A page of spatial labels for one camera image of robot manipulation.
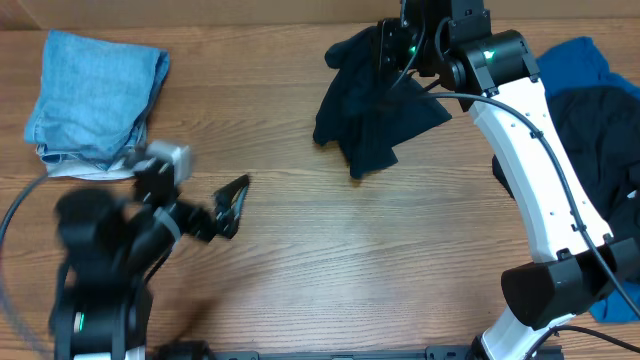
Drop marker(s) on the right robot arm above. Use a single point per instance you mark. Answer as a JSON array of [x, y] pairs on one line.
[[575, 259]]

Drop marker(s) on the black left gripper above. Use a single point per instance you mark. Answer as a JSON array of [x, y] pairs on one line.
[[220, 220]]

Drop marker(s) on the folded light blue jeans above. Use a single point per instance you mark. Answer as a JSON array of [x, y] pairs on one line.
[[95, 98]]

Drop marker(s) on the black t-shirt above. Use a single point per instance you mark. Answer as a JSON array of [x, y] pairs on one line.
[[599, 130]]

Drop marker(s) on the dark navy t-shirt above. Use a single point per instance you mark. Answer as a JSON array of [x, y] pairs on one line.
[[367, 115]]

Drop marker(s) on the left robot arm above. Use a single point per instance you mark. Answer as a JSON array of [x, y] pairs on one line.
[[103, 302]]

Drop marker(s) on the folded white cloth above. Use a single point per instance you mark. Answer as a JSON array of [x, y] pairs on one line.
[[75, 167]]

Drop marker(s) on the bright blue shirt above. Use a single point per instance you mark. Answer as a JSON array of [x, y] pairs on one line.
[[578, 63]]

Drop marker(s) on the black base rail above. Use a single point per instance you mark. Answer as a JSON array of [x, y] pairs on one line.
[[200, 350]]

